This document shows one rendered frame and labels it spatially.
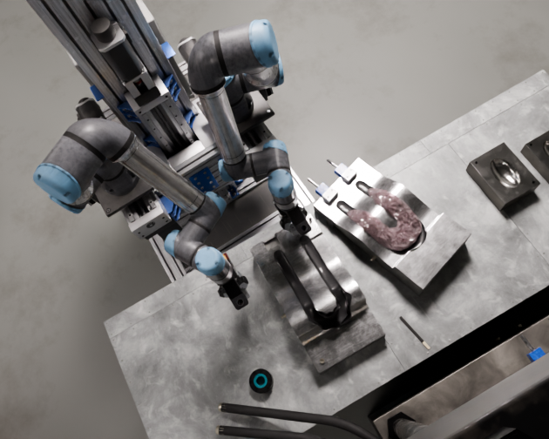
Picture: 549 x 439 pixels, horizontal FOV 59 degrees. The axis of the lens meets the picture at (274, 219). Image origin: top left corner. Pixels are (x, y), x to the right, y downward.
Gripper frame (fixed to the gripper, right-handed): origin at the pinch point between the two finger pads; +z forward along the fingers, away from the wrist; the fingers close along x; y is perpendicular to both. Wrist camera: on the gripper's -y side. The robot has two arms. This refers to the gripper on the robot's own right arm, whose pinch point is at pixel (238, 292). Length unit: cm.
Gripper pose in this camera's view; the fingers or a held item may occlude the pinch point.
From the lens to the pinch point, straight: 169.6
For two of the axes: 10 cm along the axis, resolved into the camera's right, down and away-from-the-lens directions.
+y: -4.7, -8.0, 3.8
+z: 1.5, 3.5, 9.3
